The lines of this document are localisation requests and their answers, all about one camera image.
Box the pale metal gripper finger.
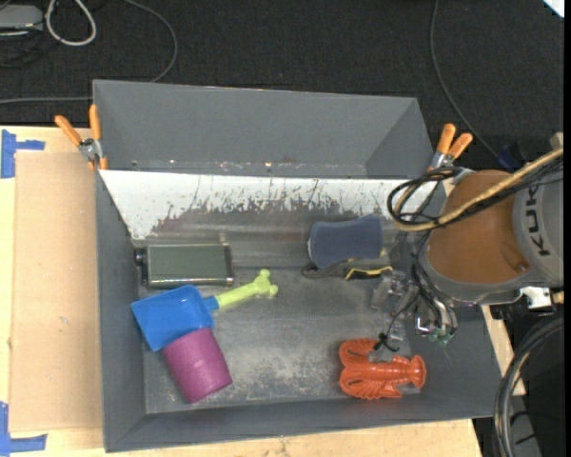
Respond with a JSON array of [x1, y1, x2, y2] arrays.
[[383, 319, 408, 349], [371, 271, 414, 311]]

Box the black cylinder on white bracket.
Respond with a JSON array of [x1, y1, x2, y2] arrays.
[[488, 286, 561, 321]]

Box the black and yellow cloth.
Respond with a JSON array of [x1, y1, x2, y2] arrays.
[[301, 256, 394, 282]]

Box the dark blue sponge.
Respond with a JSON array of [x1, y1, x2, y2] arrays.
[[307, 213, 386, 270]]

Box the brown cardboard board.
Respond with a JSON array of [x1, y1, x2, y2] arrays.
[[8, 151, 107, 433]]

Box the blue scoop with green handle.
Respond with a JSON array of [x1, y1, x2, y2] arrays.
[[129, 268, 280, 353]]

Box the purple cup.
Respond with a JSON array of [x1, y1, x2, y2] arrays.
[[162, 327, 234, 405]]

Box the orange toy lobster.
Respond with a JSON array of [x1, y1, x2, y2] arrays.
[[338, 338, 428, 401]]

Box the grey metal bin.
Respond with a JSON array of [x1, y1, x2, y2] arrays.
[[92, 79, 505, 453]]

